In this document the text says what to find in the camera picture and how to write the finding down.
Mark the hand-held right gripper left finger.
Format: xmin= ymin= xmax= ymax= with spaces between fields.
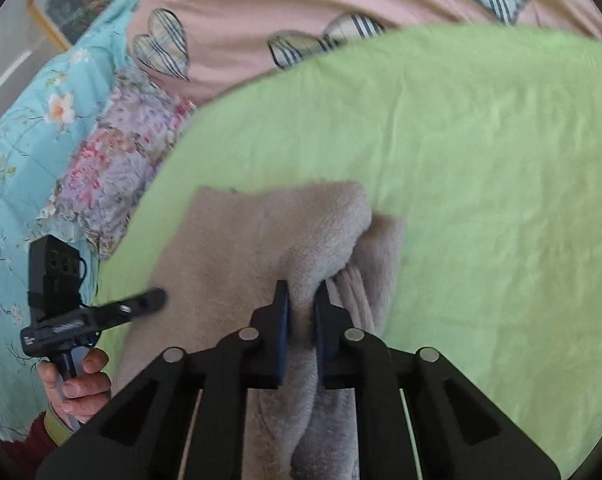
xmin=36 ymin=280 xmax=292 ymax=480

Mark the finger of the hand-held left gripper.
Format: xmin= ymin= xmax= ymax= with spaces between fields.
xmin=94 ymin=287 xmax=168 ymax=330

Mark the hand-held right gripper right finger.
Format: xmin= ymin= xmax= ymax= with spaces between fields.
xmin=313 ymin=280 xmax=562 ymax=480

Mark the beige knit sweater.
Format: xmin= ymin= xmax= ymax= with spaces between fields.
xmin=116 ymin=180 xmax=407 ymax=480

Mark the person's left forearm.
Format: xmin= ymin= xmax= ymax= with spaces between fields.
xmin=1 ymin=406 xmax=78 ymax=467

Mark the person's left hand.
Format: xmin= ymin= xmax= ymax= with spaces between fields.
xmin=38 ymin=348 xmax=113 ymax=424

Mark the teal floral blanket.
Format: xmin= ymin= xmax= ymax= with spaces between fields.
xmin=0 ymin=0 xmax=143 ymax=442

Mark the floral ruffled pillow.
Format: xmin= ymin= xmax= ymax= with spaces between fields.
xmin=36 ymin=62 xmax=198 ymax=261

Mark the light green bed sheet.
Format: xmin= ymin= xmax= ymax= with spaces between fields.
xmin=94 ymin=25 xmax=602 ymax=476

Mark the pink heart-print quilt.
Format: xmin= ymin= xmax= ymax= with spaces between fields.
xmin=128 ymin=0 xmax=602 ymax=111

